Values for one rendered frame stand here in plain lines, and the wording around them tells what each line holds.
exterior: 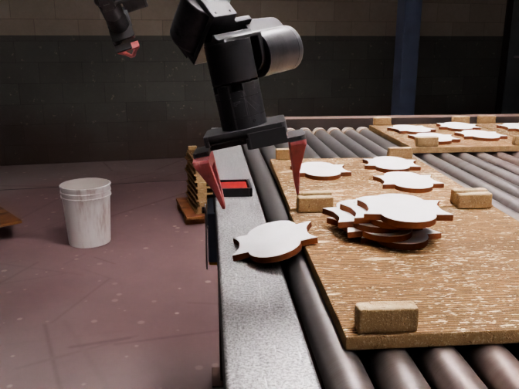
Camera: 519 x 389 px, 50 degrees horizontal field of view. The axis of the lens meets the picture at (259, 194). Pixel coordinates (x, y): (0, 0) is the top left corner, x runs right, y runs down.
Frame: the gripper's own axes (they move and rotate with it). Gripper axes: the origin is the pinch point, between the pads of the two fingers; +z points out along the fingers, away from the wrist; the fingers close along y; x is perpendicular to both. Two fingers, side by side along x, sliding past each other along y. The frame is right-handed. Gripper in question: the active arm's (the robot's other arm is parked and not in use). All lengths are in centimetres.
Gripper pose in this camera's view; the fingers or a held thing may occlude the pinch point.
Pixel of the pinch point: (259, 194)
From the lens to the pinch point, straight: 72.8
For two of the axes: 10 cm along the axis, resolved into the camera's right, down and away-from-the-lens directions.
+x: 0.1, 2.6, -9.6
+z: 2.0, 9.4, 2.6
